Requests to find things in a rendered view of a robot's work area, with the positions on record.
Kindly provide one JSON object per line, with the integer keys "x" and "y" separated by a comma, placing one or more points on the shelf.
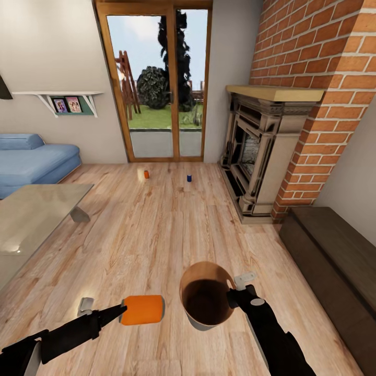
{"x": 85, "y": 98}

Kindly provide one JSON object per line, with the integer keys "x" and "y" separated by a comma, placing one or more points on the sofa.
{"x": 26, "y": 159}

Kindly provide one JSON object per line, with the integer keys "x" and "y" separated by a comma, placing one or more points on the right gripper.
{"x": 235, "y": 297}

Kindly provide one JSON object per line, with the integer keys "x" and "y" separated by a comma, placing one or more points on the cabinet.
{"x": 340, "y": 266}

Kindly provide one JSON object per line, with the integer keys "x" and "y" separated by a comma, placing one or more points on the trash can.
{"x": 202, "y": 291}

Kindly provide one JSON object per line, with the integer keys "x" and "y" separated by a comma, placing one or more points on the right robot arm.
{"x": 281, "y": 352}

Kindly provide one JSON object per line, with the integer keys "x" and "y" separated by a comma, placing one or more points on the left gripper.
{"x": 80, "y": 330}

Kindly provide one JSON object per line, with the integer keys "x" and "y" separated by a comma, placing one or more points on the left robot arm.
{"x": 23, "y": 357}

